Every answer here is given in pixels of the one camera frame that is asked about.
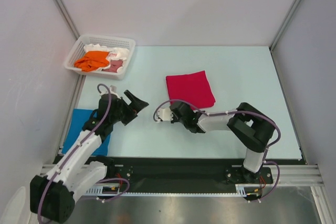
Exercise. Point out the maroon t shirt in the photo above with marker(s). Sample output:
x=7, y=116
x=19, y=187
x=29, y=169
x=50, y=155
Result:
x=115, y=65

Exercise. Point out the right aluminium frame post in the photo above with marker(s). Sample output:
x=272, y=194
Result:
x=285, y=24

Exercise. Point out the white plastic basket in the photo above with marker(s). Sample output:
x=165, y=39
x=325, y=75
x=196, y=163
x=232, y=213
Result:
x=78, y=52

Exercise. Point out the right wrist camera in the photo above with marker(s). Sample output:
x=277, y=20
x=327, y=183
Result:
x=163, y=114

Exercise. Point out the left aluminium frame post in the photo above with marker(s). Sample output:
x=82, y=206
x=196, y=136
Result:
x=67, y=18

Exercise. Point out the red t shirt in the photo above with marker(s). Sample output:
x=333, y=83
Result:
x=193, y=88

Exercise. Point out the white slotted cable duct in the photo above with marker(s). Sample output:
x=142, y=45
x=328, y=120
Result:
x=182, y=190

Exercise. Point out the orange t shirt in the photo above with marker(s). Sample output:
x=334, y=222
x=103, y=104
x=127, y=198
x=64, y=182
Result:
x=93, y=61

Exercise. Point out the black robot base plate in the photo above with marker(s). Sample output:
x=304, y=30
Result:
x=176, y=171

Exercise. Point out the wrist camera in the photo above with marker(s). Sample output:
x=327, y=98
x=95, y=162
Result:
x=163, y=114
x=113, y=90

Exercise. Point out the aluminium frame post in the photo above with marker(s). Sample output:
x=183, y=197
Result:
x=285, y=24
x=67, y=18

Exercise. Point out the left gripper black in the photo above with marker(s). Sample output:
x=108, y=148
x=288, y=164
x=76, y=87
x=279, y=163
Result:
x=133, y=108

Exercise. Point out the folded blue t shirt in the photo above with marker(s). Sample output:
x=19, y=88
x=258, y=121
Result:
x=78, y=119

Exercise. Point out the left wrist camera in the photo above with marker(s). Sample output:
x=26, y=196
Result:
x=113, y=90

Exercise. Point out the white t shirt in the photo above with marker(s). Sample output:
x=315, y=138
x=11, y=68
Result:
x=115, y=53

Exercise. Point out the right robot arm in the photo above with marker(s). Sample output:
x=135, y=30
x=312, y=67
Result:
x=256, y=131

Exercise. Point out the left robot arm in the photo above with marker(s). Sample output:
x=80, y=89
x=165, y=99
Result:
x=53, y=196

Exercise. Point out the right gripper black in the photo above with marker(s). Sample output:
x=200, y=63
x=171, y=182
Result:
x=175, y=118

